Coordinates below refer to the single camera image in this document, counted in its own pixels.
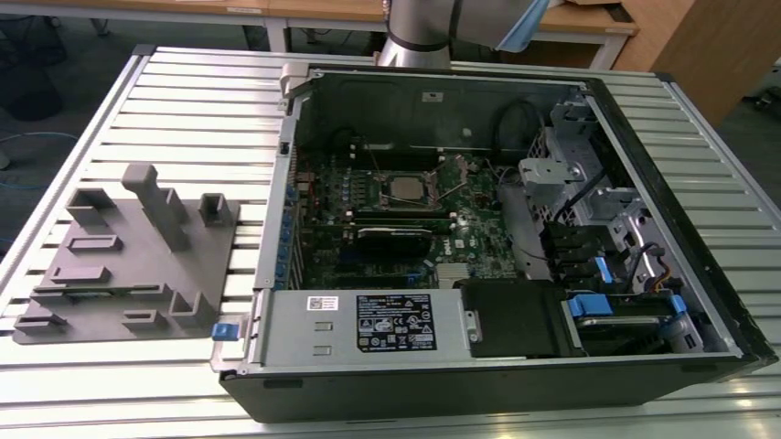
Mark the silver CPU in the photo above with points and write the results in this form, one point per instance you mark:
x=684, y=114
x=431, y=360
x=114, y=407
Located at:
x=406, y=186

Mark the metal locking lever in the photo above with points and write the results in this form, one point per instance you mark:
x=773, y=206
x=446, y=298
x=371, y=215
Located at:
x=373, y=161
x=387, y=197

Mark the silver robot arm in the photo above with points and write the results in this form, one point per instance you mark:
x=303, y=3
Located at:
x=415, y=27

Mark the CPU socket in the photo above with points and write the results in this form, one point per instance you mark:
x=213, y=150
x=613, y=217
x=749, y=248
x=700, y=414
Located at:
x=406, y=203

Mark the black graphics card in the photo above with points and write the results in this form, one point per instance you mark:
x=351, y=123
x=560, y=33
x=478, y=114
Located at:
x=393, y=244

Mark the green motherboard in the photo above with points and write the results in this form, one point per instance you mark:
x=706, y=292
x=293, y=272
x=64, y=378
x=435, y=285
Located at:
x=482, y=228

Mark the small silver heatsink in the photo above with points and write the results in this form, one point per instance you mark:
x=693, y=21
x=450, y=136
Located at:
x=454, y=270

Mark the silver metal drive cage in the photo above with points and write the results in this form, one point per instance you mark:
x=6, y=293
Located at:
x=549, y=174

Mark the black fan shroud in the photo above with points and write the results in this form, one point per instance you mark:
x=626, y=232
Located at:
x=513, y=320

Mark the silver power supply unit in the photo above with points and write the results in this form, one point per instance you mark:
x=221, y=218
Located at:
x=293, y=338

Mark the blue plastic clip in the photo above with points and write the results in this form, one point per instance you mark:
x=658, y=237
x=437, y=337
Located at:
x=602, y=270

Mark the blue case latch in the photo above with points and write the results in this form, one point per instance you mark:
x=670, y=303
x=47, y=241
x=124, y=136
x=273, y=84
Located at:
x=225, y=332

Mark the blue disk carrier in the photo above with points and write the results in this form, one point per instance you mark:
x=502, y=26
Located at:
x=589, y=305

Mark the black open PC case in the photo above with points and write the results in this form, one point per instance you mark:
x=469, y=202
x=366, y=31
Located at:
x=427, y=393

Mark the grey parts rack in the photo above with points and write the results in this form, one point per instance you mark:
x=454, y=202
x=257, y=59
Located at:
x=140, y=274

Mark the wooden desk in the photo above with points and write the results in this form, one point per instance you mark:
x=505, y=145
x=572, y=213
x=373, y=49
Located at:
x=323, y=9
x=122, y=5

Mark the black office chair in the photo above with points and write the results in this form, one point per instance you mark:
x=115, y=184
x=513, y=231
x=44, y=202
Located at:
x=34, y=87

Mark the wooden cabinet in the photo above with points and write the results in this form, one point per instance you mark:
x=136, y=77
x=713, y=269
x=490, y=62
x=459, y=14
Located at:
x=720, y=46

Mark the black chair base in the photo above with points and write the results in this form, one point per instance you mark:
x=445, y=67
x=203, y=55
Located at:
x=771, y=98

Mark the black plastic bracket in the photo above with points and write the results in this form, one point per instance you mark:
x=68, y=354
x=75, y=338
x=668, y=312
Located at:
x=573, y=247

